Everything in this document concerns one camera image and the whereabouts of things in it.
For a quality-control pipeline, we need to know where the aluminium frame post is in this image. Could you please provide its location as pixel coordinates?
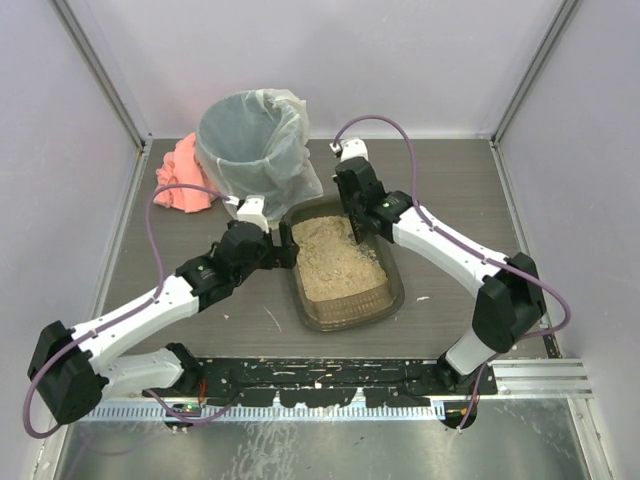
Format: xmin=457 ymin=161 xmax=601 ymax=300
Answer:
xmin=490 ymin=0 xmax=582 ymax=147
xmin=49 ymin=0 xmax=149 ymax=151

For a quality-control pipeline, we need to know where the black slotted litter scoop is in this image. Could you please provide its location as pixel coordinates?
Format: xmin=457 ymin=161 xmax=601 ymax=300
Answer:
xmin=349 ymin=215 xmax=367 ymax=245

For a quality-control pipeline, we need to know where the dark translucent litter box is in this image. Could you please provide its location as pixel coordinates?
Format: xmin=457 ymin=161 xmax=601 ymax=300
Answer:
xmin=283 ymin=196 xmax=405 ymax=332

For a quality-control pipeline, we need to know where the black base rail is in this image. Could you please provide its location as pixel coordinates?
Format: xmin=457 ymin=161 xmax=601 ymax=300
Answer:
xmin=189 ymin=355 xmax=496 ymax=409

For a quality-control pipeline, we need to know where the left aluminium frame post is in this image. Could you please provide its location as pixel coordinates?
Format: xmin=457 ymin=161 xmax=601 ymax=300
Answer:
xmin=49 ymin=0 xmax=149 ymax=151

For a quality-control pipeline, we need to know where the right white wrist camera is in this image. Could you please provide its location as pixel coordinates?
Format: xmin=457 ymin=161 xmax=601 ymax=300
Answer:
xmin=329 ymin=137 xmax=369 ymax=162

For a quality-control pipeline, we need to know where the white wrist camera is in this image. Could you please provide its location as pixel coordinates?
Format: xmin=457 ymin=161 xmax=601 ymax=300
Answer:
xmin=224 ymin=195 xmax=270 ymax=233
xmin=329 ymin=137 xmax=369 ymax=162

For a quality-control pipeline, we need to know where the white slotted cable duct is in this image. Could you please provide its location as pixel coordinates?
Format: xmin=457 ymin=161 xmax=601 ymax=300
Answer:
xmin=83 ymin=401 xmax=445 ymax=423

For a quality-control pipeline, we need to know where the pink crumpled cloth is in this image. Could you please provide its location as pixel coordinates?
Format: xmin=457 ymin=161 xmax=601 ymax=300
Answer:
xmin=153 ymin=132 xmax=220 ymax=214

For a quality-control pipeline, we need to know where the right aluminium frame post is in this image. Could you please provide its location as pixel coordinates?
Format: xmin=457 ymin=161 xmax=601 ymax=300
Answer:
xmin=490 ymin=0 xmax=582 ymax=147

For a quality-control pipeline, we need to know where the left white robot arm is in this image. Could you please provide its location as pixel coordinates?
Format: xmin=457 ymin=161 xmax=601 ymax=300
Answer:
xmin=28 ymin=220 xmax=299 ymax=425

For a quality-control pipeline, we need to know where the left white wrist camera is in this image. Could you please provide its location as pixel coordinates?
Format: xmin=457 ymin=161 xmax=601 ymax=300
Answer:
xmin=224 ymin=195 xmax=270 ymax=233

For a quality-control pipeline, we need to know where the bin with plastic liner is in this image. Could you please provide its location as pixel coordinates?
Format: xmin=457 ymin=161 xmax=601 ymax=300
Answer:
xmin=194 ymin=89 xmax=324 ymax=223

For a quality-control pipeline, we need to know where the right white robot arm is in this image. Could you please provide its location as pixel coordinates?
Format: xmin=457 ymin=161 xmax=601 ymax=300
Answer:
xmin=333 ymin=157 xmax=547 ymax=391

